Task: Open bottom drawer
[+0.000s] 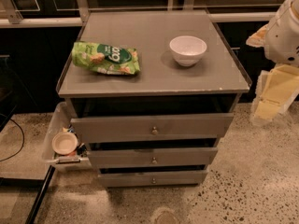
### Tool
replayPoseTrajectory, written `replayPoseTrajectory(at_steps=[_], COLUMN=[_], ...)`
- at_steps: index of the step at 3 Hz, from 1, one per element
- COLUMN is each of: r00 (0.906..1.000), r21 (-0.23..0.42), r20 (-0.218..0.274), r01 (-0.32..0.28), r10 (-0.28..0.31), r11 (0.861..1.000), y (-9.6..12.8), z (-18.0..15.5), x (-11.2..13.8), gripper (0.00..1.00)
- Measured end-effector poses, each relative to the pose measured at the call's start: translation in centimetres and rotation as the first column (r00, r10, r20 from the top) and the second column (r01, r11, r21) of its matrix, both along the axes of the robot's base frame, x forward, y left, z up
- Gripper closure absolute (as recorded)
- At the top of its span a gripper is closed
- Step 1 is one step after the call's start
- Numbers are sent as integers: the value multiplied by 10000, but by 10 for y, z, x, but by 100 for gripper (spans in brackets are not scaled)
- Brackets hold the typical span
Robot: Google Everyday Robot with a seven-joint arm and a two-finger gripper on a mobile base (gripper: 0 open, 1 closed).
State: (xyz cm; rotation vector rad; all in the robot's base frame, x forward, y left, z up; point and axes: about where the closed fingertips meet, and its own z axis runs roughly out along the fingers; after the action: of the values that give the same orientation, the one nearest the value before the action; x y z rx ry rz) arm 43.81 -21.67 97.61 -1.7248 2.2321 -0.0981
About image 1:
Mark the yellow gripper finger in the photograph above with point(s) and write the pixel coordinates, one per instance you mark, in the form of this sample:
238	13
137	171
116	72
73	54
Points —
257	39
275	92

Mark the grey bottom drawer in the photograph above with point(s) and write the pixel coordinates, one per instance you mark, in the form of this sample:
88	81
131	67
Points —
153	179

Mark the grey drawer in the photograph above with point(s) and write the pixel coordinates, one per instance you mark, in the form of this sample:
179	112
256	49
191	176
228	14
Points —
150	128
152	157
153	179

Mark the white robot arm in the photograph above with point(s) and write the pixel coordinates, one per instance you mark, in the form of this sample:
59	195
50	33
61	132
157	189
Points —
281	43

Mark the grey top drawer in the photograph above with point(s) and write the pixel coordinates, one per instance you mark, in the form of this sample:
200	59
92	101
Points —
150	128

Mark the grey middle drawer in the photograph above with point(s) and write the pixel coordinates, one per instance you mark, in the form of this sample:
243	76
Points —
152	157

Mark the grey drawer cabinet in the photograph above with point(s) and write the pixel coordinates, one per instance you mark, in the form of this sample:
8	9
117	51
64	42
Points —
163	87

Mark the white bowl on cabinet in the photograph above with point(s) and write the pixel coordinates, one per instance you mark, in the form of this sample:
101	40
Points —
187	50

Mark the green snack bag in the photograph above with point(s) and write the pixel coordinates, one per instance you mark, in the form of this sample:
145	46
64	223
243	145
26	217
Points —
105	59

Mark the clear plastic storage bin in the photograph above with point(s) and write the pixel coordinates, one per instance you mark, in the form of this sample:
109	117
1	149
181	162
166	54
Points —
61	121

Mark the small beige bowl in bin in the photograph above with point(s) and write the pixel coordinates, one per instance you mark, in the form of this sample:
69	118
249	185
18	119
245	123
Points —
64	143

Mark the black bar on floor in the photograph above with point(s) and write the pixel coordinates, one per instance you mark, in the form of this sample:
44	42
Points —
40	196

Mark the metal railing frame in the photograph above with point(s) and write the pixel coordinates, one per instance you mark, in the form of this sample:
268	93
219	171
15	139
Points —
47	13

